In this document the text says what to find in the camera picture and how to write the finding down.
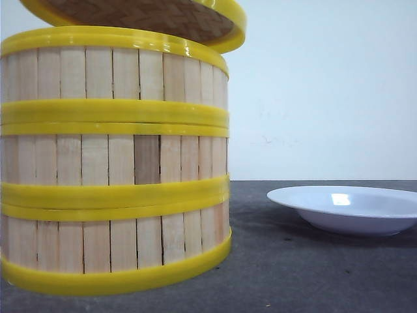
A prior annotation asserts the white plate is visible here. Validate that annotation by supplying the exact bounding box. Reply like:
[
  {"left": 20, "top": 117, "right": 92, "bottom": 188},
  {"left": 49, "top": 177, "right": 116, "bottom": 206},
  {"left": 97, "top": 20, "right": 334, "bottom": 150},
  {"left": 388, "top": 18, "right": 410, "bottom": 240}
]
[{"left": 266, "top": 186, "right": 416, "bottom": 236}]

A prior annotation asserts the woven bamboo steamer lid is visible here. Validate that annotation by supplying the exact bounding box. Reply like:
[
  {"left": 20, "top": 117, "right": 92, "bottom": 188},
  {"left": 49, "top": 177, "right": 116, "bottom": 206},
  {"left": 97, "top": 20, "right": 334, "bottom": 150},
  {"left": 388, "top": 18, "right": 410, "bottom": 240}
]
[{"left": 22, "top": 0, "right": 247, "bottom": 53}]

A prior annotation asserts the bamboo steamer basket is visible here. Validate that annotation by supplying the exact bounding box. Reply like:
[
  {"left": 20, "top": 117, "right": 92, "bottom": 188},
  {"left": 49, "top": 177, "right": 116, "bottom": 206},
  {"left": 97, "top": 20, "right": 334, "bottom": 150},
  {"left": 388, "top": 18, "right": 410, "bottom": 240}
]
[
  {"left": 1, "top": 26, "right": 229, "bottom": 137},
  {"left": 2, "top": 134, "right": 229, "bottom": 220},
  {"left": 2, "top": 201, "right": 231, "bottom": 296}
]

